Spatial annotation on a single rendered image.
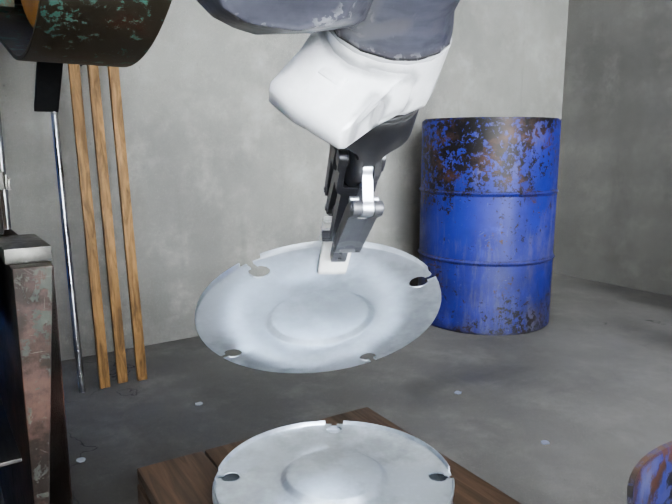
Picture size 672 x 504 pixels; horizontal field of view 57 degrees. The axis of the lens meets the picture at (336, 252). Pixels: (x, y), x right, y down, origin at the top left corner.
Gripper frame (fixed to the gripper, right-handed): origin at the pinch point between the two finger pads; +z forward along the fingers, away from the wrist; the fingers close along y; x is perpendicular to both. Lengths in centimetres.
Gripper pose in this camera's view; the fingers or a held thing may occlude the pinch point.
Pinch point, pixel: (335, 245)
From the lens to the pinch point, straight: 62.3
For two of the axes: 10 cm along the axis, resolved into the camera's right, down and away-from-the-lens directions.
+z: -1.4, 5.8, 8.0
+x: -9.8, 0.1, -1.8
